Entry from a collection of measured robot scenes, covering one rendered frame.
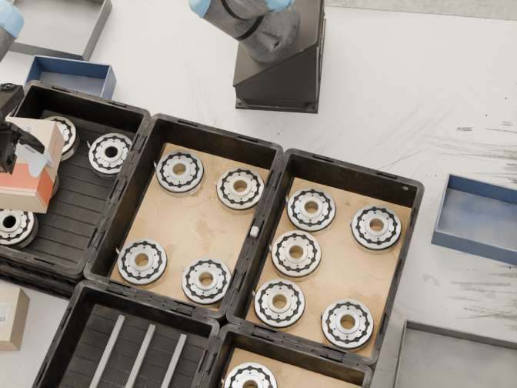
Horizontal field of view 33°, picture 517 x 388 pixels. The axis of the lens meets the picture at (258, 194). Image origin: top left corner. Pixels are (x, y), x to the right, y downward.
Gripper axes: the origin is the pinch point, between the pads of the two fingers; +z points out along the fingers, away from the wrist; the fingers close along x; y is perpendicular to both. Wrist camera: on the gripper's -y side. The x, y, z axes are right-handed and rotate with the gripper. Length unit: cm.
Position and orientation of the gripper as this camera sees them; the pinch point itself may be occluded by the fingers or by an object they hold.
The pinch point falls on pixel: (18, 160)
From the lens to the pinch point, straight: 171.6
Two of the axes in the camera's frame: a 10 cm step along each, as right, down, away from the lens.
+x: 9.9, 1.0, -1.1
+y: -1.4, 8.9, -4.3
